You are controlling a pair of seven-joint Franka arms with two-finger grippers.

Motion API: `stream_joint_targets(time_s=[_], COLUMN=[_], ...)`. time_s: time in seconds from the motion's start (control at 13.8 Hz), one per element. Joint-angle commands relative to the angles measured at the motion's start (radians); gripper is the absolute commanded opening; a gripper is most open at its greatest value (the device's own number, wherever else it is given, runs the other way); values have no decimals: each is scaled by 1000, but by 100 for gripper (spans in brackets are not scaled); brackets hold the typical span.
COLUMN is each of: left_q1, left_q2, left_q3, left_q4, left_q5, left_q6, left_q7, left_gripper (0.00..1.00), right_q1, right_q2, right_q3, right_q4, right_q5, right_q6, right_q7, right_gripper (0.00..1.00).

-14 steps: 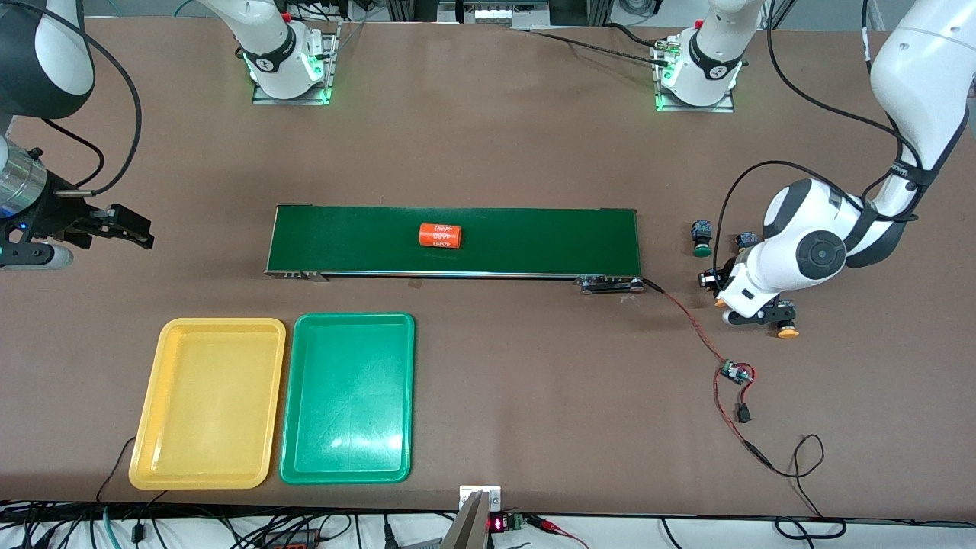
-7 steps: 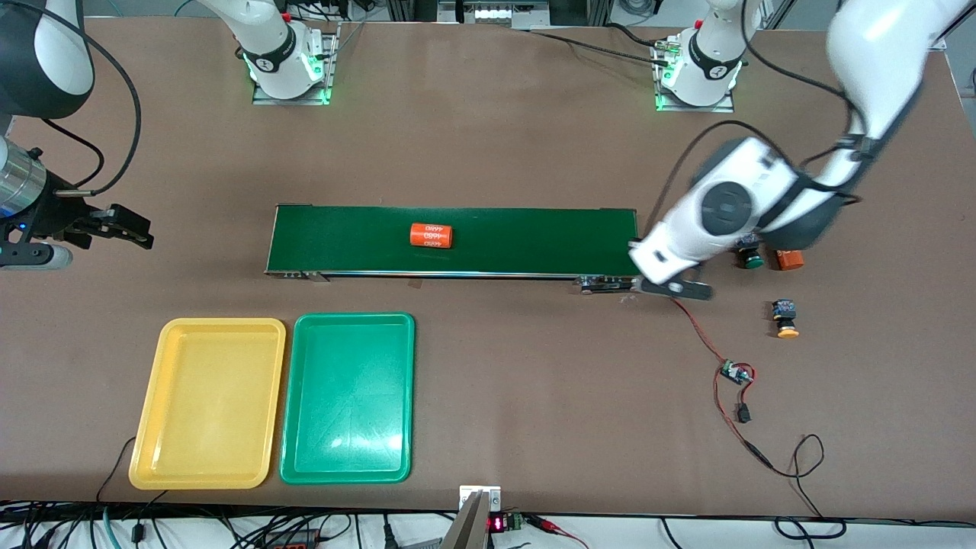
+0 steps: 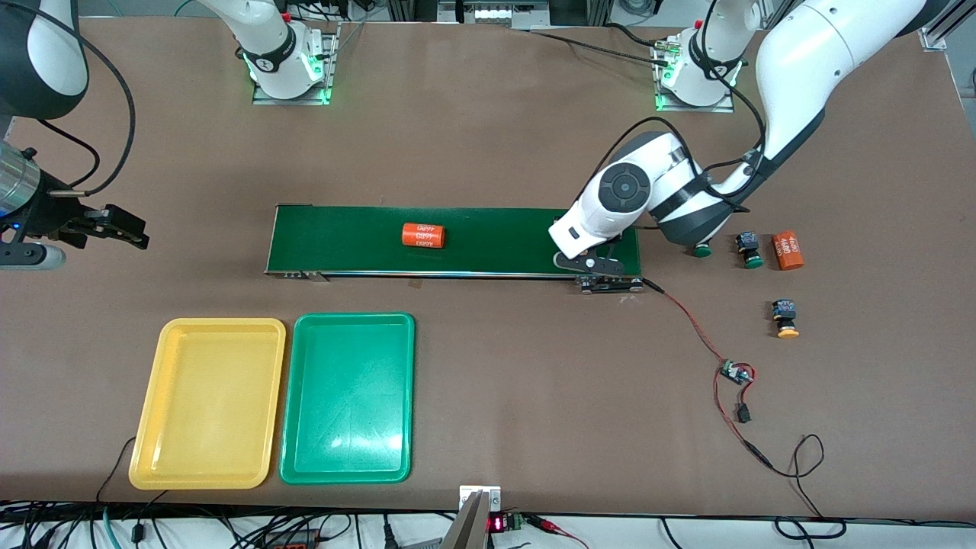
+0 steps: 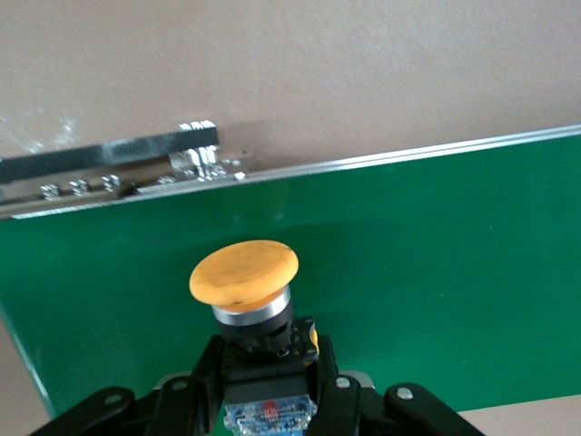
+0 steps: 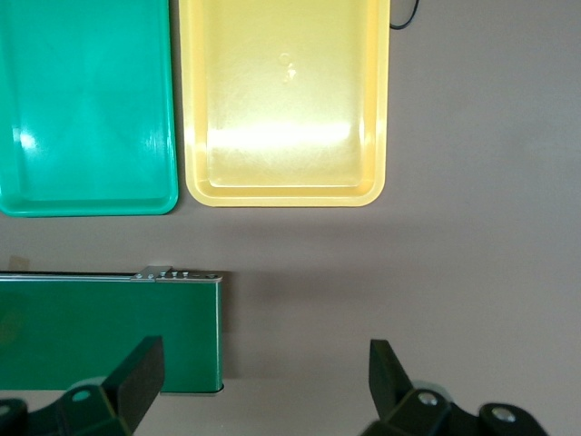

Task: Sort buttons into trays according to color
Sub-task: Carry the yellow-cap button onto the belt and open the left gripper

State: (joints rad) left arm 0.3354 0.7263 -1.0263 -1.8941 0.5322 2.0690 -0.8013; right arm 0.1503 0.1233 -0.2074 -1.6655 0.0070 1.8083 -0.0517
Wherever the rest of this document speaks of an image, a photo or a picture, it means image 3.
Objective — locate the green plastic tray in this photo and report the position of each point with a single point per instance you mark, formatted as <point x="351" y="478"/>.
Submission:
<point x="347" y="396"/>

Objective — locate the aluminium profile bracket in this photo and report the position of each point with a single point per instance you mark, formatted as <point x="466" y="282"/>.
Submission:
<point x="934" y="40"/>

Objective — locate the red black power lead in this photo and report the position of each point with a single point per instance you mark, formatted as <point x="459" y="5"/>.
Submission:
<point x="755" y="452"/>

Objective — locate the black power strip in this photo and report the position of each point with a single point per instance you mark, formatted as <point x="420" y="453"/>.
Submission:
<point x="293" y="543"/>

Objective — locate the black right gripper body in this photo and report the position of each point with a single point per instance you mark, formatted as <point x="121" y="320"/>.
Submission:
<point x="55" y="216"/>

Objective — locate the red digit display module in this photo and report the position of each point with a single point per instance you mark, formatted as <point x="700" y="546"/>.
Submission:
<point x="497" y="524"/>

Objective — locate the yellow push button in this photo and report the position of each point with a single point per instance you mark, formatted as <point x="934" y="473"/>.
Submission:
<point x="785" y="313"/>

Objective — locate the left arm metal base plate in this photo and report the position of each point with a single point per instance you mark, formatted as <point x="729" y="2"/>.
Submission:
<point x="667" y="107"/>

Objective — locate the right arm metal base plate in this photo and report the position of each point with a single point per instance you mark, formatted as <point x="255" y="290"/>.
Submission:
<point x="332" y="69"/>

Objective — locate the small black controller board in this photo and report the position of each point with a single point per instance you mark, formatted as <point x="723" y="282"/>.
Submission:
<point x="736" y="373"/>

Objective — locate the black inline rocker switch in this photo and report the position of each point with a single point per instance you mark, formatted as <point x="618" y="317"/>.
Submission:
<point x="743" y="414"/>

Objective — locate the grey metal camera mount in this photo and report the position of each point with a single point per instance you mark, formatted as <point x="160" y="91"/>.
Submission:
<point x="467" y="530"/>

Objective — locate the green conveyor belt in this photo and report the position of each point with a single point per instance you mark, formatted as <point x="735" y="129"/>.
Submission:
<point x="343" y="240"/>

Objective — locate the green push button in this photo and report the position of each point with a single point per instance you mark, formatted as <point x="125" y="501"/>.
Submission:
<point x="702" y="251"/>
<point x="747" y="244"/>

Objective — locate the yellow plastic tray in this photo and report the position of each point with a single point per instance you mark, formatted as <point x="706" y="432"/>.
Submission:
<point x="206" y="404"/>

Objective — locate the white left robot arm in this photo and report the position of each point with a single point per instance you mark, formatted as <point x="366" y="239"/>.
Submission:
<point x="808" y="69"/>

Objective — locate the aluminium frame structure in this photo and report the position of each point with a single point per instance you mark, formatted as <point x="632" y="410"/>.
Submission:
<point x="492" y="11"/>

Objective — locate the orange 4680 cylinder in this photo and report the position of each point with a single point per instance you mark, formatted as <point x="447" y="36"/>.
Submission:
<point x="423" y="235"/>
<point x="788" y="252"/>

